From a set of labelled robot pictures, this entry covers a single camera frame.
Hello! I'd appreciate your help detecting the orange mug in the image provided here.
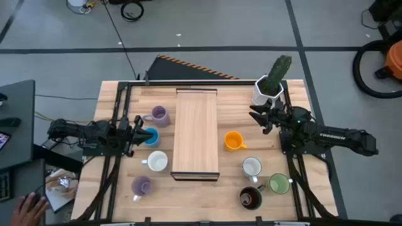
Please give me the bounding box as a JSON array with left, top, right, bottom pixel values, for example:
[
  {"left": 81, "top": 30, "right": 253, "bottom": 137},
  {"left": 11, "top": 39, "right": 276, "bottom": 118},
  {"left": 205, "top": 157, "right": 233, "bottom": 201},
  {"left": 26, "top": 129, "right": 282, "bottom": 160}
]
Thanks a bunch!
[{"left": 224, "top": 131, "right": 247, "bottom": 153}]

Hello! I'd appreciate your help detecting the smartphone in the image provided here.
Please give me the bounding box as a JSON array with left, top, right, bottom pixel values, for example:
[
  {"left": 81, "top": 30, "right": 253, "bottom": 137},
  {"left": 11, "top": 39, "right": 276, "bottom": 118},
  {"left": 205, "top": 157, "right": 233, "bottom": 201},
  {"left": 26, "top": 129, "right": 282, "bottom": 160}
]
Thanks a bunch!
[{"left": 0, "top": 131, "right": 13, "bottom": 151}]

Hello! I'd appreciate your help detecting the dark grey desk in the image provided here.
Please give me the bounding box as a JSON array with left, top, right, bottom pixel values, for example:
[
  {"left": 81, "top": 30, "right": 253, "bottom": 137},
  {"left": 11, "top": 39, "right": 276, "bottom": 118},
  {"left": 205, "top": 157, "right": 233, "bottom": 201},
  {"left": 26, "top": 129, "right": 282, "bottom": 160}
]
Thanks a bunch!
[{"left": 0, "top": 158, "right": 46, "bottom": 226}]

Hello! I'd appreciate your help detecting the white mug with dark print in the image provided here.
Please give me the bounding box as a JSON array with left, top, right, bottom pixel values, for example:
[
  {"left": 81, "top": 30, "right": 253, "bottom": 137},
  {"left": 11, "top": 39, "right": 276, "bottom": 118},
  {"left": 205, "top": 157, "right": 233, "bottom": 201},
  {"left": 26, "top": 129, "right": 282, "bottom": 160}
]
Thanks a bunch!
[{"left": 241, "top": 156, "right": 263, "bottom": 184}]

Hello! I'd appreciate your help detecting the person's hand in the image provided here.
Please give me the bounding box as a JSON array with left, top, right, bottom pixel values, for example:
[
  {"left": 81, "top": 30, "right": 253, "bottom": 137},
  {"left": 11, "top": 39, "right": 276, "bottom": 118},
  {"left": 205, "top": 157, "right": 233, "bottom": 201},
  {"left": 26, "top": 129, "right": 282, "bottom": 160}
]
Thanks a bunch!
[{"left": 11, "top": 191, "right": 50, "bottom": 226}]

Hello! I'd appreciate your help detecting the lilac ribbed mug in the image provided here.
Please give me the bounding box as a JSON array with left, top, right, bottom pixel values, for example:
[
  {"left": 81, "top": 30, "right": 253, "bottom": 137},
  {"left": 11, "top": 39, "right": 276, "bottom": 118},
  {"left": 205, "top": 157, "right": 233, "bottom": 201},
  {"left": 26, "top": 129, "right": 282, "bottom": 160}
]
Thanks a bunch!
[{"left": 141, "top": 105, "right": 171, "bottom": 128}]

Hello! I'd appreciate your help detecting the green mug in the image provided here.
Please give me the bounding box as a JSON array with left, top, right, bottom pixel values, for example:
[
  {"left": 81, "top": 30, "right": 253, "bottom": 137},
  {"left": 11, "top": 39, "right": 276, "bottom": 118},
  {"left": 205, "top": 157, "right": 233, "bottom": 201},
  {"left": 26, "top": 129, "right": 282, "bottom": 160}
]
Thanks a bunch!
[{"left": 268, "top": 173, "right": 294, "bottom": 195}]

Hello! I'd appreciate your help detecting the black remote-shaped device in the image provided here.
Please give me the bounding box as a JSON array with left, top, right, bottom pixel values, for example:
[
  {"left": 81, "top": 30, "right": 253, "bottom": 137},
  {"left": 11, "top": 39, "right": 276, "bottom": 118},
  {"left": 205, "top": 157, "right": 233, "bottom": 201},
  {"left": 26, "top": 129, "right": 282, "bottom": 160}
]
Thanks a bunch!
[{"left": 0, "top": 117, "right": 22, "bottom": 128}]

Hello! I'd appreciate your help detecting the black vacuum hose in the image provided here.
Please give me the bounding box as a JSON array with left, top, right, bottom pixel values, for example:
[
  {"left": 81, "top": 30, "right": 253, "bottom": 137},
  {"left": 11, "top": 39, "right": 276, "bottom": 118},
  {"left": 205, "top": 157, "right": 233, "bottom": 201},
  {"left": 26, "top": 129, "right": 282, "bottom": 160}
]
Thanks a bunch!
[{"left": 352, "top": 39, "right": 402, "bottom": 100}]

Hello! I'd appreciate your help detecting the plain white mug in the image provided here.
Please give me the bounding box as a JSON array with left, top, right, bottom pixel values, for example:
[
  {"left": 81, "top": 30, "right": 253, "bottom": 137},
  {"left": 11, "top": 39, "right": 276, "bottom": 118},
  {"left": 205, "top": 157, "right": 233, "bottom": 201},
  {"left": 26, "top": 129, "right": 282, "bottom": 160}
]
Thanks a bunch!
[{"left": 141, "top": 150, "right": 169, "bottom": 172}]

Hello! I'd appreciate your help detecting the black equipment case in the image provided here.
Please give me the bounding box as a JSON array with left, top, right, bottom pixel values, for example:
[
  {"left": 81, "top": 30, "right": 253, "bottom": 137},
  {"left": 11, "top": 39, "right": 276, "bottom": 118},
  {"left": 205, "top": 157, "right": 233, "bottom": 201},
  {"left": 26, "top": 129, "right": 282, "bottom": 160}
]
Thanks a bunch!
[{"left": 369, "top": 0, "right": 402, "bottom": 23}]

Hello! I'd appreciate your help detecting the wooden shelf riser, black frame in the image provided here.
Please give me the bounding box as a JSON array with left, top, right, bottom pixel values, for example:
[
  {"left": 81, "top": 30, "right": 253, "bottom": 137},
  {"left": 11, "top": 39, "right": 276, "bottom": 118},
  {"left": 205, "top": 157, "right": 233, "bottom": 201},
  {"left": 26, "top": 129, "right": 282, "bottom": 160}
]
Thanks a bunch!
[{"left": 170, "top": 87, "right": 220, "bottom": 182}]

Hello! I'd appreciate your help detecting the white bucket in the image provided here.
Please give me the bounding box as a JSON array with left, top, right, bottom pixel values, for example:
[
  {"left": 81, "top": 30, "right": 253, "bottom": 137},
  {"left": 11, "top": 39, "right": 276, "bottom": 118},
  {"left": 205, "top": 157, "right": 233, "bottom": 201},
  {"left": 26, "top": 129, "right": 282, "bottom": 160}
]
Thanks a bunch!
[{"left": 66, "top": 0, "right": 92, "bottom": 15}]

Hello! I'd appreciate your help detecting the coiled black cable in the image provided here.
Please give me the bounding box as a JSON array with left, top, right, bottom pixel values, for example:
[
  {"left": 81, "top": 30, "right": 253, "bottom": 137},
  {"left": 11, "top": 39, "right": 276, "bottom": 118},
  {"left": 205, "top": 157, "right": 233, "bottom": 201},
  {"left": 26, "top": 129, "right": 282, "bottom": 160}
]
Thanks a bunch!
[{"left": 120, "top": 1, "right": 145, "bottom": 23}]

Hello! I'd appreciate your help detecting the black desk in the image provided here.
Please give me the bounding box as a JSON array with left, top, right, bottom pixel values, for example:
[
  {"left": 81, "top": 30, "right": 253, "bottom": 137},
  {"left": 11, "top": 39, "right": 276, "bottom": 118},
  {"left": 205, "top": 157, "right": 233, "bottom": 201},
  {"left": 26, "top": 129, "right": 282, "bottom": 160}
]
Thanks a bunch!
[{"left": 0, "top": 79, "right": 36, "bottom": 172}]

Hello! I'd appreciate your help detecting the white hexagonal plant pot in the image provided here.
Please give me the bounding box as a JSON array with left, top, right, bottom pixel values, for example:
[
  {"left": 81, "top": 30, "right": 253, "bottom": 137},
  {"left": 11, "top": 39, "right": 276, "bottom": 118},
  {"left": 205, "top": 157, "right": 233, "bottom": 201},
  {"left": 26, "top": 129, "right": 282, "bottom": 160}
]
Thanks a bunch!
[{"left": 251, "top": 75, "right": 285, "bottom": 107}]

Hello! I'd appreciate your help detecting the blue mug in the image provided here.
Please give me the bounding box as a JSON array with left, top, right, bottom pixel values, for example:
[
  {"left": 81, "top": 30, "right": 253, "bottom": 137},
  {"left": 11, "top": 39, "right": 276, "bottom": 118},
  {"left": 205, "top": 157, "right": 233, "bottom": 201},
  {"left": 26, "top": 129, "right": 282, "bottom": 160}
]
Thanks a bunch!
[{"left": 143, "top": 127, "right": 161, "bottom": 148}]

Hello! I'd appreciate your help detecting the teal mug with dark interior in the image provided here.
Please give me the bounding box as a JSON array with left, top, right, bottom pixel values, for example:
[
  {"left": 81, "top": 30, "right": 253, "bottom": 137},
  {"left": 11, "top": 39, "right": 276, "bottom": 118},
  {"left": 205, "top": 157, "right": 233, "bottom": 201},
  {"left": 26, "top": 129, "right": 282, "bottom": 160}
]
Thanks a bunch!
[{"left": 238, "top": 184, "right": 267, "bottom": 211}]

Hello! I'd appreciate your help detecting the long black floor cable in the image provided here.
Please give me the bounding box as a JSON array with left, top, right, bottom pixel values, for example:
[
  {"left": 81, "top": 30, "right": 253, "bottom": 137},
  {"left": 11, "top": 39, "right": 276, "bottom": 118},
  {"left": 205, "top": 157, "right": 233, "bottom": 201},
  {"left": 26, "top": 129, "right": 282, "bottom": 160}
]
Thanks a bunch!
[{"left": 100, "top": 0, "right": 139, "bottom": 80}]

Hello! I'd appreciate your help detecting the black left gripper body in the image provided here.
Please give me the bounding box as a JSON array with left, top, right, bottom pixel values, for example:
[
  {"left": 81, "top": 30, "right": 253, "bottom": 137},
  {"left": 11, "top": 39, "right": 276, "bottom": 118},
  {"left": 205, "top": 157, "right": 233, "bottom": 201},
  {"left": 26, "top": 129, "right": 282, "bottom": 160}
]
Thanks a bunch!
[{"left": 118, "top": 114, "right": 144, "bottom": 158}]

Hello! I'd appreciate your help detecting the black desk foot bar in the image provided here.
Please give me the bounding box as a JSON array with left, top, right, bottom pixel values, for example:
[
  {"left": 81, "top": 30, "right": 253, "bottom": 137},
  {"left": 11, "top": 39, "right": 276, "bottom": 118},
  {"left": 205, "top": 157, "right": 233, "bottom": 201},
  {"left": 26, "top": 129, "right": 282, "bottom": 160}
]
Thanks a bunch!
[{"left": 33, "top": 144, "right": 84, "bottom": 173}]

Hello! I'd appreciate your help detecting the black metal table frame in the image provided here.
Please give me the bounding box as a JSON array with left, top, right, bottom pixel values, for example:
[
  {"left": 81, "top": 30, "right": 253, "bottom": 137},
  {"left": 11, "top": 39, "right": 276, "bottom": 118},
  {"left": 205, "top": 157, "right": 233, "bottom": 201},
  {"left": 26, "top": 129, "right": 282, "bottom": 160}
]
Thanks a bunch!
[{"left": 77, "top": 80, "right": 339, "bottom": 226}]

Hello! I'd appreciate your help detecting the thin dark floor cable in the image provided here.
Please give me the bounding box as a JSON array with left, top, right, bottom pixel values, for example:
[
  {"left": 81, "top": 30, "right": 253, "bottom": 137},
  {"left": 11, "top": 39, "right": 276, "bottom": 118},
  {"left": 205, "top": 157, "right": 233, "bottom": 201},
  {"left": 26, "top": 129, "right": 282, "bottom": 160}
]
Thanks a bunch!
[{"left": 35, "top": 94, "right": 99, "bottom": 101}]

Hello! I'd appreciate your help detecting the black keyboard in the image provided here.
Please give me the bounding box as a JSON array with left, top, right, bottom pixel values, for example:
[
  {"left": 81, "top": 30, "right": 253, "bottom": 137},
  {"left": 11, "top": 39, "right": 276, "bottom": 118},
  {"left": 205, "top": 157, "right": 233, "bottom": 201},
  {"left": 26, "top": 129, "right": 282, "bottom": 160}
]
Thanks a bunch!
[{"left": 0, "top": 171, "right": 13, "bottom": 202}]

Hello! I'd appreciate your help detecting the green cactus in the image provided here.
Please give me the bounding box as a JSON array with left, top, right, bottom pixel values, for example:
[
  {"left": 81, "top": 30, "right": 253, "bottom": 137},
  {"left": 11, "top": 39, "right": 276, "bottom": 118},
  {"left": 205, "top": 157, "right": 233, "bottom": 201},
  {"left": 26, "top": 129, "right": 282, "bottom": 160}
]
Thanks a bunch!
[{"left": 265, "top": 55, "right": 293, "bottom": 94}]

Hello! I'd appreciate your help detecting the black power adapter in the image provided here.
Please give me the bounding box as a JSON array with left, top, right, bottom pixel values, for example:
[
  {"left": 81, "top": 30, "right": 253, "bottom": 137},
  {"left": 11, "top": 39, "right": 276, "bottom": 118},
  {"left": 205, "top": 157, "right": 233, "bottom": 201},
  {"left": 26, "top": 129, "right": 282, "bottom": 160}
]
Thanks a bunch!
[{"left": 40, "top": 137, "right": 59, "bottom": 151}]

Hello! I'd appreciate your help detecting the black computer mouse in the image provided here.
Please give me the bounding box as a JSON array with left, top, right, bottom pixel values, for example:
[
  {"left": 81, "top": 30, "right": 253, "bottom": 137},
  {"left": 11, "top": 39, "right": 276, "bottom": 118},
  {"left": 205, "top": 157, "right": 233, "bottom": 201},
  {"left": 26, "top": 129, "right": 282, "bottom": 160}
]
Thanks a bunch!
[{"left": 19, "top": 191, "right": 42, "bottom": 208}]

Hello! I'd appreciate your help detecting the open cardboard box with foil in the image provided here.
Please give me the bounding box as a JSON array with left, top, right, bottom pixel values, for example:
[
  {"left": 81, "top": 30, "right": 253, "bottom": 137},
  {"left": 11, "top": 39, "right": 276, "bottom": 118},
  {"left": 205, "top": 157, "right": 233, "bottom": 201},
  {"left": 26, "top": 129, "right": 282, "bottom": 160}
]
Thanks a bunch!
[{"left": 45, "top": 168, "right": 79, "bottom": 214}]

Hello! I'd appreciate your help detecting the two-tone mug with white handle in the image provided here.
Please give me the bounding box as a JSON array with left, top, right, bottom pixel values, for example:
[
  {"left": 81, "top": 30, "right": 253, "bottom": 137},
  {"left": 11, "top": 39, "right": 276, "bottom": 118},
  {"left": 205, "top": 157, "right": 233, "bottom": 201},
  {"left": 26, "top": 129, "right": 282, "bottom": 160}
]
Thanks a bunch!
[{"left": 131, "top": 175, "right": 154, "bottom": 202}]

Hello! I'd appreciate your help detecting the black mat with orange-striped edge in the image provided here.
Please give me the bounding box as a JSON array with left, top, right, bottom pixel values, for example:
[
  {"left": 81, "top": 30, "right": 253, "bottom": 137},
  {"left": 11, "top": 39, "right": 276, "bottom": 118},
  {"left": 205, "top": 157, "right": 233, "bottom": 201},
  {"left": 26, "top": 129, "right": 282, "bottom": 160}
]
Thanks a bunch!
[{"left": 146, "top": 54, "right": 240, "bottom": 81}]

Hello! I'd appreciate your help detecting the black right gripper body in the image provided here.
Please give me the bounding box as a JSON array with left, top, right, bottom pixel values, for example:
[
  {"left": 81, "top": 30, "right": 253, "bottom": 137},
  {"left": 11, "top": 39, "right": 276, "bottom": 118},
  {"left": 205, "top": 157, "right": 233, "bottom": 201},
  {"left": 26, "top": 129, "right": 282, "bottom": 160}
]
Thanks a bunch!
[{"left": 269, "top": 99, "right": 293, "bottom": 132}]

